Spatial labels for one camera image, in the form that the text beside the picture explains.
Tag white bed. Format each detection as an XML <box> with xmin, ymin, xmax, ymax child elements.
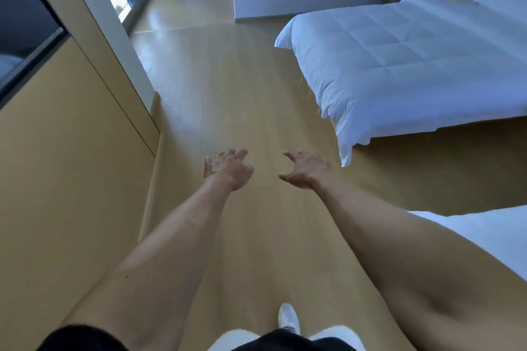
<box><xmin>407</xmin><ymin>205</ymin><xmax>527</xmax><ymax>281</ymax></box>
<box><xmin>274</xmin><ymin>0</ymin><xmax>527</xmax><ymax>168</ymax></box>

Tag black t-shirt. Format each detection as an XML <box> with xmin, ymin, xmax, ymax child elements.
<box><xmin>37</xmin><ymin>324</ymin><xmax>359</xmax><ymax>351</ymax></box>

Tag person's right forearm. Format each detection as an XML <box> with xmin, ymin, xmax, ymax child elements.
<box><xmin>312</xmin><ymin>175</ymin><xmax>527</xmax><ymax>351</ymax></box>

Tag white pillow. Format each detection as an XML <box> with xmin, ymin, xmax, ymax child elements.
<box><xmin>473</xmin><ymin>0</ymin><xmax>527</xmax><ymax>22</ymax></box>

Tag light denim shorts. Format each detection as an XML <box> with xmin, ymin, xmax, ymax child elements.
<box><xmin>208</xmin><ymin>325</ymin><xmax>365</xmax><ymax>351</ymax></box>

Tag black television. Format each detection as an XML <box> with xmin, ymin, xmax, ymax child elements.
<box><xmin>0</xmin><ymin>0</ymin><xmax>69</xmax><ymax>111</ymax></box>

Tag person's left hand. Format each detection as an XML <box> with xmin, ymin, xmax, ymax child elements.
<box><xmin>204</xmin><ymin>149</ymin><xmax>255</xmax><ymax>192</ymax></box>

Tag person's left forearm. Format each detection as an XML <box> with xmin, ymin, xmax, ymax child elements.
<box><xmin>61</xmin><ymin>175</ymin><xmax>238</xmax><ymax>351</ymax></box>

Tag person's white left shoe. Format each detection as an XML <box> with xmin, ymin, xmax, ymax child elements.
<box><xmin>278</xmin><ymin>303</ymin><xmax>301</xmax><ymax>335</ymax></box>

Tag person's right hand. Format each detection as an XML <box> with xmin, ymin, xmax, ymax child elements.
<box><xmin>278</xmin><ymin>150</ymin><xmax>333</xmax><ymax>190</ymax></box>

